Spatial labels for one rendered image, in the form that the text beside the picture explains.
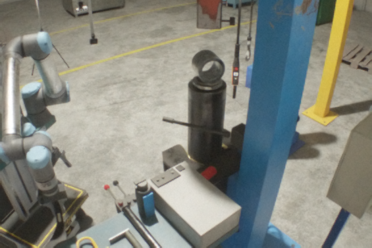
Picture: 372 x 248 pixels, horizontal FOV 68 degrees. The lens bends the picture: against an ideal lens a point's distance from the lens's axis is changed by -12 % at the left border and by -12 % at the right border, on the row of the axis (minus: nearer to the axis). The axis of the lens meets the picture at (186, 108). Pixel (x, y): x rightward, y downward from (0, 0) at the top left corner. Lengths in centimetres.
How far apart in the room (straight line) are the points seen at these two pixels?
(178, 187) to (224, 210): 25
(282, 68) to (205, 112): 63
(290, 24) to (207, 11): 37
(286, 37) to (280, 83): 19
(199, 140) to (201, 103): 25
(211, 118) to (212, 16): 62
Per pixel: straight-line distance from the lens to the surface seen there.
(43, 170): 126
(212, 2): 130
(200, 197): 143
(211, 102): 164
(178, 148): 198
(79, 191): 276
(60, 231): 139
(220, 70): 165
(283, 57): 117
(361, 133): 133
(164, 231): 147
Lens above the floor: 226
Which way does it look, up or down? 32 degrees down
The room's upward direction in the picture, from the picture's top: straight up
